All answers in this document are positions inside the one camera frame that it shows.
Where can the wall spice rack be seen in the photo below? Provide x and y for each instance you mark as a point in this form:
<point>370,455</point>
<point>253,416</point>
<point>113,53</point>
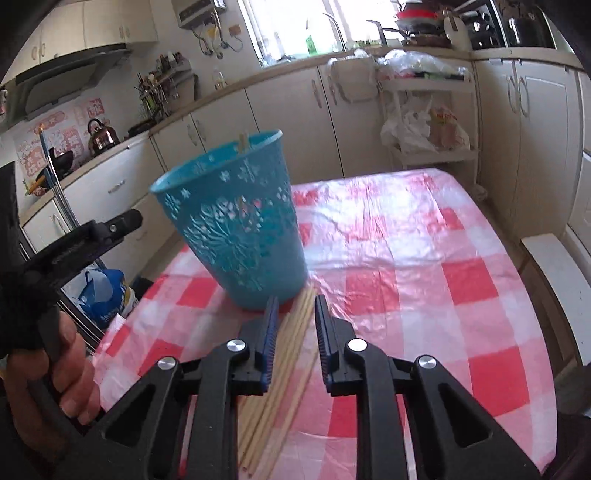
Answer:
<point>169,85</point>

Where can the white bench seat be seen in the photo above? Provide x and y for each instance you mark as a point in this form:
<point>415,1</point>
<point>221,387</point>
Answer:
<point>568,285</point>

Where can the person left hand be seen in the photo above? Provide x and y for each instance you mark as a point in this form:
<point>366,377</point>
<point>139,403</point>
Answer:
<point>73,378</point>

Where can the wall water heater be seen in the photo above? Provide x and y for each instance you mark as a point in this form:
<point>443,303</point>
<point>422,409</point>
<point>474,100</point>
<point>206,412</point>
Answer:
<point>190,14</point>

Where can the blue plastic bag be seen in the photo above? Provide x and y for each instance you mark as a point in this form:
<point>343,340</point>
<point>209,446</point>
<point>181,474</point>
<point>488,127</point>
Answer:
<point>102,294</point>

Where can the steel kettle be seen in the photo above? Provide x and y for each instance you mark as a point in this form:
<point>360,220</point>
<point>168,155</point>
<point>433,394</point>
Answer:
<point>102,137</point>

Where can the range hood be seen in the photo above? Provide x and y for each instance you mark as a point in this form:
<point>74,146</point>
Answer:
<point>59,80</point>

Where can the mop handle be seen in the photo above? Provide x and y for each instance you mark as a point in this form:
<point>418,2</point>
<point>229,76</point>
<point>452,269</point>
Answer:
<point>65,211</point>

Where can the red white checkered tablecloth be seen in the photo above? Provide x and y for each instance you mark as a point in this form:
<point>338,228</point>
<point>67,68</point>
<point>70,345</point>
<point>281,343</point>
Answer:
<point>407,258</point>

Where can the white kitchen trolley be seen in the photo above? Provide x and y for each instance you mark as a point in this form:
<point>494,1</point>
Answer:
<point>431,114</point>

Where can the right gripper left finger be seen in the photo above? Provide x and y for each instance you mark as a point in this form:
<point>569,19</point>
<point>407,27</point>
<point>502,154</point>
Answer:
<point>181,414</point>

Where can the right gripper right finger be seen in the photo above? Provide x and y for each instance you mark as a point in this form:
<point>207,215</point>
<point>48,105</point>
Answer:
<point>413,413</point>

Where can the teal perforated plastic basket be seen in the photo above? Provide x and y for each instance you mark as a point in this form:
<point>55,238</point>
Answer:
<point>234,209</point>

